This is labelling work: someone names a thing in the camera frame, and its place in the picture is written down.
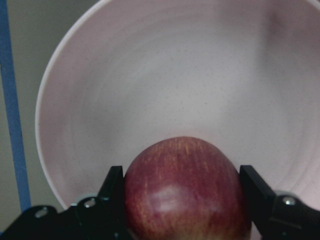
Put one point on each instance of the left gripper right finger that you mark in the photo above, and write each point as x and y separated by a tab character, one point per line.
259	196

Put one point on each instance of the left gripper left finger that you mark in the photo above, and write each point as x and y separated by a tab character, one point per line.
112	192

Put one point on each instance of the red apple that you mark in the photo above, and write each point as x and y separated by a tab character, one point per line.
185	188

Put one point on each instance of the pink plate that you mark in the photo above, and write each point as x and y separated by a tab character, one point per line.
243	75

